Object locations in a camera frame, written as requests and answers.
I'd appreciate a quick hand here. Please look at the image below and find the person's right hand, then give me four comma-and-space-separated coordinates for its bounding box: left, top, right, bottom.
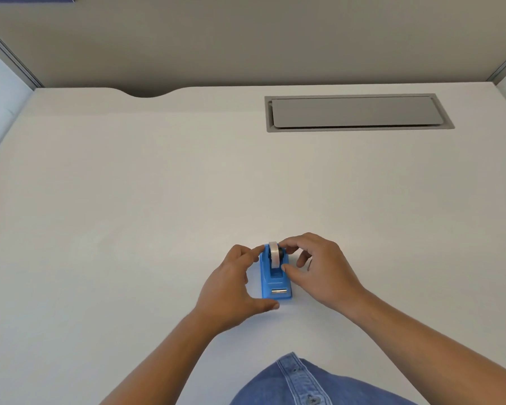
279, 233, 369, 324

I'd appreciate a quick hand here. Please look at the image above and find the person's left hand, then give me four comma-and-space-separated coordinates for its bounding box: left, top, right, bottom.
193, 244, 281, 334

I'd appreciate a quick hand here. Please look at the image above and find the blue tape dispenser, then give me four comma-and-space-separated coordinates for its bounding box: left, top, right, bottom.
259, 244, 294, 300

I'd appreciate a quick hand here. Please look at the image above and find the clear adhesive tape roll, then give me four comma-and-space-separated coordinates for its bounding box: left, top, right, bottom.
267, 242, 285, 269

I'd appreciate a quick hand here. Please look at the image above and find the person's right forearm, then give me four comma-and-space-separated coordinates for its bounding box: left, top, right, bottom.
349, 290, 506, 405

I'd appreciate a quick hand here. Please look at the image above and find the person's left forearm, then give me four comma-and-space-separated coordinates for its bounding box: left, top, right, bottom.
99, 310, 216, 405

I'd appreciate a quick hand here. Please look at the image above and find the grey desk cable tray frame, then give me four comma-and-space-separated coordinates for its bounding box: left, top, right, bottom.
264, 94, 455, 133

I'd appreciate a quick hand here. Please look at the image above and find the grey cable tray lid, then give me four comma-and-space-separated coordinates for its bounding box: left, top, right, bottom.
271, 96, 444, 129

